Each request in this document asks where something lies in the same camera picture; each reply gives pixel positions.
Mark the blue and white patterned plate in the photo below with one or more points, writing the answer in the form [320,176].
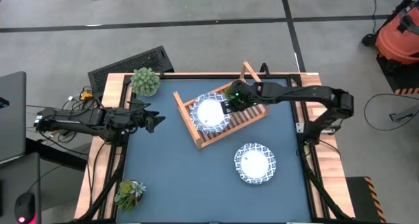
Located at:
[254,164]
[209,112]

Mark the orange shop vacuum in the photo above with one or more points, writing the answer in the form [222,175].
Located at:
[396,40]

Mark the mixed succulents in pot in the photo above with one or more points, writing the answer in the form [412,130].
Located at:
[129,194]

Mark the black mat with hazard stripes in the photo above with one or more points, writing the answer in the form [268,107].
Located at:
[358,197]
[399,80]

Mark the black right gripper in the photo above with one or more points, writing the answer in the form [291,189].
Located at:
[244,96]

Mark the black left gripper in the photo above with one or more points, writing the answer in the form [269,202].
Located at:
[137,119]

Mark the round green succulent, grey pot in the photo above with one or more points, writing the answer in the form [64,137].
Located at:
[145,82]

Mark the grey desk pad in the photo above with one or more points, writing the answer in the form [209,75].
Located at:
[19,175]

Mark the black computer mouse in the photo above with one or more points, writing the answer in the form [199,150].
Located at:
[24,206]

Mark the yellow plug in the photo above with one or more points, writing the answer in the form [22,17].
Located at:
[86,95]

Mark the grey metal stand foot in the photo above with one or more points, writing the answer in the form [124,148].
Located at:
[407,114]

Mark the black perforated panel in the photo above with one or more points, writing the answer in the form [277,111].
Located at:
[131,63]

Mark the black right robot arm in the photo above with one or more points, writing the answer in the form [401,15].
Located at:
[311,93]

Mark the wooden slatted shelf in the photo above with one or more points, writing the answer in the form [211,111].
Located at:
[242,119]

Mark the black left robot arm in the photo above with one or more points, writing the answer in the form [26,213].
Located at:
[75,119]

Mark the grey laptop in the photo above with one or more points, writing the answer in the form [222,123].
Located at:
[13,119]

